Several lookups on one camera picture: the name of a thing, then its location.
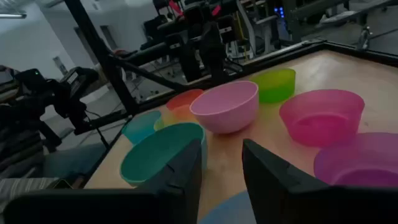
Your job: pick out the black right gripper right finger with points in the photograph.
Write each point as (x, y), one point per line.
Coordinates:
(295, 202)

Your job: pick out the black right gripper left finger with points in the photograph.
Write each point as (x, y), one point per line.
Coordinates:
(174, 199)

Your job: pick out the light blue opaque bowl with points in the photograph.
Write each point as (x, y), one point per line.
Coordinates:
(230, 208)

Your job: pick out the purple translucent plastic bowl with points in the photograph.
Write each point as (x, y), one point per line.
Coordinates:
(360, 161)

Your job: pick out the magenta translucent plastic bowl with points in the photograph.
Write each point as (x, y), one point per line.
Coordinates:
(320, 124)

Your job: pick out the pink opaque plastic bowl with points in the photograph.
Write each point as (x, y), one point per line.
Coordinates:
(224, 105)

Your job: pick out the green translucent plastic bowl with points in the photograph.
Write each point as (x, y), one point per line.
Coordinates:
(276, 85)

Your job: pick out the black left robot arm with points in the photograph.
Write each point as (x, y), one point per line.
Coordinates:
(211, 46)

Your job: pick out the yellow translucent plastic bowl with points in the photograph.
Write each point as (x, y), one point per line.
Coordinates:
(163, 122)

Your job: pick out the blue translucent plastic bowl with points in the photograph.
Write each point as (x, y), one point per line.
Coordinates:
(140, 127)

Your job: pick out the orange translucent plastic bowl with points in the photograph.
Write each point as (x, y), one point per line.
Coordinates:
(183, 99)

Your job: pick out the person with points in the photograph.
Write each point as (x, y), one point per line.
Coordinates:
(71, 161)

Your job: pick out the black equipment on tripod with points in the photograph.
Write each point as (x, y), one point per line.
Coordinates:
(68, 93)

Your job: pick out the device with blue lights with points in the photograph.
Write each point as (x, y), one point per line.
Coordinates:
(280, 12)

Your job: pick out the ceiling light strip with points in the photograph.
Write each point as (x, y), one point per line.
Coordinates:
(12, 15)

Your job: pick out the black aluminium table frame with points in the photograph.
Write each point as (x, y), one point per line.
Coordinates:
(102, 56)

